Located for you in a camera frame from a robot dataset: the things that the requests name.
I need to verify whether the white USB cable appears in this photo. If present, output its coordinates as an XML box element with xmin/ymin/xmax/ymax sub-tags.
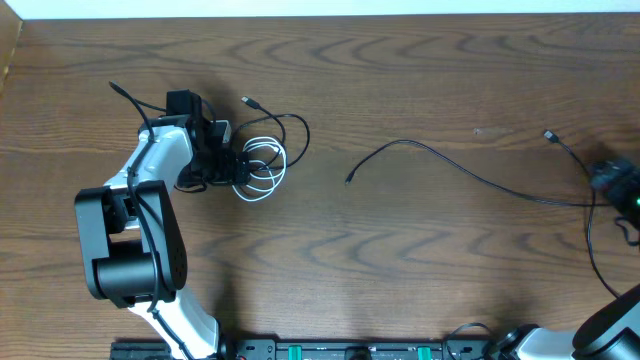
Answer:
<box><xmin>232</xmin><ymin>136</ymin><xmax>289</xmax><ymax>203</ymax></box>

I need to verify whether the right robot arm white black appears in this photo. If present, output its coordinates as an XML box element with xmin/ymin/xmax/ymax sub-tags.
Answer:
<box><xmin>491</xmin><ymin>158</ymin><xmax>639</xmax><ymax>360</ymax></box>

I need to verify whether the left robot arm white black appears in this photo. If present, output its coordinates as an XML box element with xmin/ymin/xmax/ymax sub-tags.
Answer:
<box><xmin>74</xmin><ymin>89</ymin><xmax>250</xmax><ymax>359</ymax></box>

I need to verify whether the cardboard side panel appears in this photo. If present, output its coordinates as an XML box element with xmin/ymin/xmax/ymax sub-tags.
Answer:
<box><xmin>0</xmin><ymin>0</ymin><xmax>23</xmax><ymax>91</ymax></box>

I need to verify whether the black mounting rail base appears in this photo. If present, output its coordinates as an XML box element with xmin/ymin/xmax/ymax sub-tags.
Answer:
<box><xmin>109</xmin><ymin>329</ymin><xmax>501</xmax><ymax>360</ymax></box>

